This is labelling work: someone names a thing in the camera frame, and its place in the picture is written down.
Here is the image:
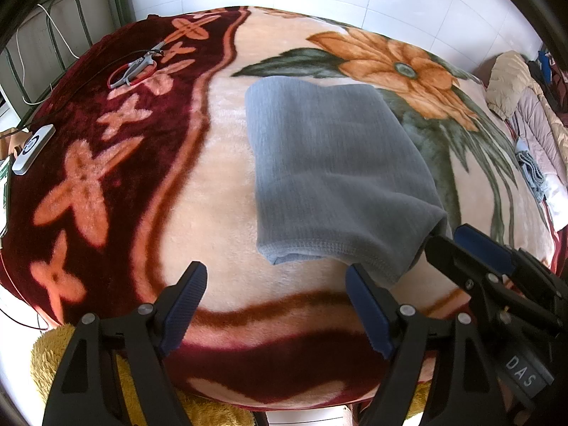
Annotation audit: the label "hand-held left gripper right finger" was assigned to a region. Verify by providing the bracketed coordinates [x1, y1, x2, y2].
[345, 264, 509, 426]

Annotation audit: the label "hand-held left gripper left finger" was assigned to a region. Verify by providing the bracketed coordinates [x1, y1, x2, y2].
[42, 261, 208, 426]

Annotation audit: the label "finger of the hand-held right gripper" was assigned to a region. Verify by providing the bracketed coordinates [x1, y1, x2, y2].
[453, 224, 568, 316]
[425, 235, 563, 337]

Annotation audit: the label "grey pants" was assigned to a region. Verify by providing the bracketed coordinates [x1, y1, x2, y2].
[245, 76, 449, 287]

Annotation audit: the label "small blue-grey cloth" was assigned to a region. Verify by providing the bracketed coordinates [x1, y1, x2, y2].
[515, 140, 548, 202]

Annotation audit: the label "white cloth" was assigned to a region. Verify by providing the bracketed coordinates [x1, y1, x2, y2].
[544, 173, 568, 220]

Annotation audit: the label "floral plush blanket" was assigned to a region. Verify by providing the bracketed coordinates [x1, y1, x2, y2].
[0, 6, 564, 411]

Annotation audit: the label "pink puffer jacket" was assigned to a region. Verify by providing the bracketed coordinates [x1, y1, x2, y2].
[510, 86, 568, 174]

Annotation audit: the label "beige puffer jacket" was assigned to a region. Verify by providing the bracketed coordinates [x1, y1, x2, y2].
[486, 51, 568, 165]

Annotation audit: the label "dark red clothing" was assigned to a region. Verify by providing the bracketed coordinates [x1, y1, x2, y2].
[548, 55, 568, 111]

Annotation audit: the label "white controller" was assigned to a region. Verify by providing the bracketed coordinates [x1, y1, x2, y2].
[11, 124, 56, 175]

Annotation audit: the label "red wire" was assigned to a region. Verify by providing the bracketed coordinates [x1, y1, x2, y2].
[113, 59, 157, 86]

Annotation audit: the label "grey-handled scissors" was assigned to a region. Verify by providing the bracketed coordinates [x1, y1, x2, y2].
[106, 40, 167, 89]

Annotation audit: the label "white cable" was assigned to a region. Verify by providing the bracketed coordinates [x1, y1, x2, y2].
[15, 4, 81, 107]

